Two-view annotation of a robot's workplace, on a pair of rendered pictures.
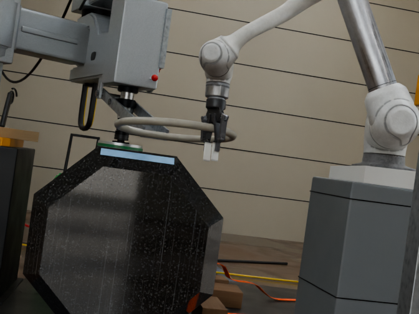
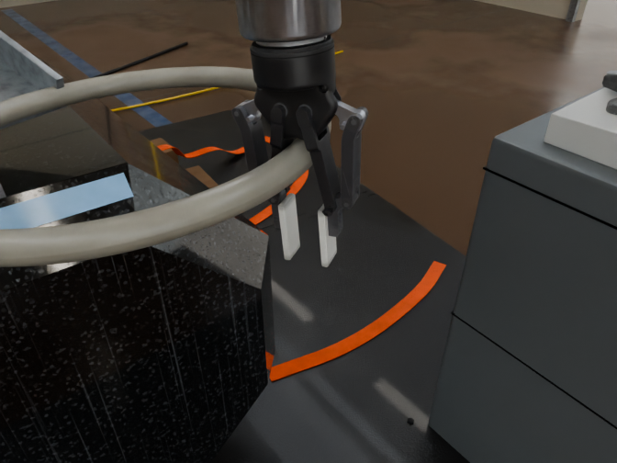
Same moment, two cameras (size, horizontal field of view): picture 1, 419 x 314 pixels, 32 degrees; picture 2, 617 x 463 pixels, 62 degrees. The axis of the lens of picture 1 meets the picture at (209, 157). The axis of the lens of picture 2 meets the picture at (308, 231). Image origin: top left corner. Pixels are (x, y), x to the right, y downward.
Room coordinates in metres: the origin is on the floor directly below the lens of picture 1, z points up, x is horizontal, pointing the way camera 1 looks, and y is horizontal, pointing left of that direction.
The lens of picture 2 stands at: (2.30, 0.20, 1.16)
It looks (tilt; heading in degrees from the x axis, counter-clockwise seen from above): 36 degrees down; 333
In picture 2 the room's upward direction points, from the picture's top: straight up
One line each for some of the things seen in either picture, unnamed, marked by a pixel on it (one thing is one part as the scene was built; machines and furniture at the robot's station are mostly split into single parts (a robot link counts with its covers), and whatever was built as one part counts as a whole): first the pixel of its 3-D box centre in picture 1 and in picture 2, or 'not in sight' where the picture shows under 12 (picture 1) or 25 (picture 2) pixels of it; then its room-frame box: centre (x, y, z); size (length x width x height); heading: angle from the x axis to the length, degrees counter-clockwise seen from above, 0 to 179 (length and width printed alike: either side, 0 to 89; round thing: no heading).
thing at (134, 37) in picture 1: (128, 48); not in sight; (3.54, 0.47, 1.30); 0.36 x 0.22 x 0.45; 26
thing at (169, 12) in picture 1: (162, 39); not in sight; (3.46, 0.30, 1.35); 0.08 x 0.03 x 0.28; 26
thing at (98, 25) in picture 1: (110, 56); not in sight; (3.83, 0.59, 1.28); 0.74 x 0.23 x 0.49; 26
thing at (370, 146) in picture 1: (387, 126); not in sight; (2.69, -0.64, 1.02); 0.18 x 0.16 x 0.22; 175
